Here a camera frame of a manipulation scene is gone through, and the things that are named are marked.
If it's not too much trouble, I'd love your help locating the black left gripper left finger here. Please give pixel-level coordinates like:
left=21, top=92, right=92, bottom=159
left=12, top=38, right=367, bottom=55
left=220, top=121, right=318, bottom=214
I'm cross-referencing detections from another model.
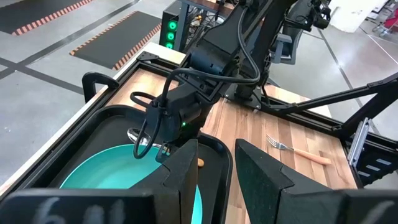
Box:
left=129, top=139, right=200, bottom=224

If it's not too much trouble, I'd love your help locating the metal fork with wooden handle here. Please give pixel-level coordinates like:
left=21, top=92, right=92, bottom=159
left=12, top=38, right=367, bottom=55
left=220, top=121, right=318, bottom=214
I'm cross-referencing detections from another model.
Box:
left=266, top=133, right=333, bottom=166

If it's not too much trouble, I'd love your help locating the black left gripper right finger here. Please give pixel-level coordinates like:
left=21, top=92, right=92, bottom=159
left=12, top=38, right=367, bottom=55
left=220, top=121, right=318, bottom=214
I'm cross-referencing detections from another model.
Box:
left=234, top=139, right=346, bottom=224

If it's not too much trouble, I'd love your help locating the black box with green lights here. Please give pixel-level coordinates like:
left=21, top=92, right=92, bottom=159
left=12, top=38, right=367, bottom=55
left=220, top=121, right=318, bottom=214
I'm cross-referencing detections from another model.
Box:
left=159, top=9, right=182, bottom=52

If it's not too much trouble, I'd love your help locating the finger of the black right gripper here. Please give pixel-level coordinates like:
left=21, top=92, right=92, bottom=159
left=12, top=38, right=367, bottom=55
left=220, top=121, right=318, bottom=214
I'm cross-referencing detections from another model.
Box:
left=155, top=142, right=171, bottom=164

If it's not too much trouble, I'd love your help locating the black aluminium table frame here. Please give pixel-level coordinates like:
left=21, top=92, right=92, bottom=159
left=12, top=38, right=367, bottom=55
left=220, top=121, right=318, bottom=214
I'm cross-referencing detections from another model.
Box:
left=0, top=51, right=398, bottom=224

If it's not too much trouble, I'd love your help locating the teal plastic plate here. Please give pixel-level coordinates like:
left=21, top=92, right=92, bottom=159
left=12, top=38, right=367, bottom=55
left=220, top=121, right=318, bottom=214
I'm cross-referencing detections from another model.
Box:
left=59, top=143, right=203, bottom=224

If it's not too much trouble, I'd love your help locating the black arched frame handle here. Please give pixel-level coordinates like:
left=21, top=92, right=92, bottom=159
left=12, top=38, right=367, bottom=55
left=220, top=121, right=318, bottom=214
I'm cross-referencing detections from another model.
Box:
left=81, top=71, right=121, bottom=104

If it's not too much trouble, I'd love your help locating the black mat orange striped edge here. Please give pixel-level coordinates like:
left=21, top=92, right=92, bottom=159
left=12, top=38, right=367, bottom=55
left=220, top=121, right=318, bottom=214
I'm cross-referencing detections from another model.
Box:
left=0, top=0, right=94, bottom=36
left=69, top=11, right=163, bottom=71

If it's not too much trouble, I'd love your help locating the silver metal bracket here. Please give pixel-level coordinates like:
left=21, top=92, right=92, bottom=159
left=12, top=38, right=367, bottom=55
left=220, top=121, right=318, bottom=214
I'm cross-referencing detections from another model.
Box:
left=347, top=117, right=371, bottom=167

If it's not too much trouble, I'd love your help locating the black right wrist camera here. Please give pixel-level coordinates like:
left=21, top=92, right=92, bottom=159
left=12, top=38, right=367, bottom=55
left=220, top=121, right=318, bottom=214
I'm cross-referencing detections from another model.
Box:
left=144, top=102, right=165, bottom=141

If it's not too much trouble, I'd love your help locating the black plastic tray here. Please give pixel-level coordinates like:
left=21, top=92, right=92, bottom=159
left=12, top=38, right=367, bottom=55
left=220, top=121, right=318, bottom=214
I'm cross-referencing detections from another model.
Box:
left=18, top=105, right=234, bottom=224

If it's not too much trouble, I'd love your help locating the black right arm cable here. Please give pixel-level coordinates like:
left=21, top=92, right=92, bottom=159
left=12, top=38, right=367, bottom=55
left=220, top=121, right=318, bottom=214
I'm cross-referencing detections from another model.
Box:
left=129, top=7, right=261, bottom=160

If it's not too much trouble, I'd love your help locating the red wheeled chair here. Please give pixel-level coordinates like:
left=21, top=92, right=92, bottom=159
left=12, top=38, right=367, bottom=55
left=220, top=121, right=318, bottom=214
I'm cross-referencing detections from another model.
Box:
left=372, top=14, right=398, bottom=35

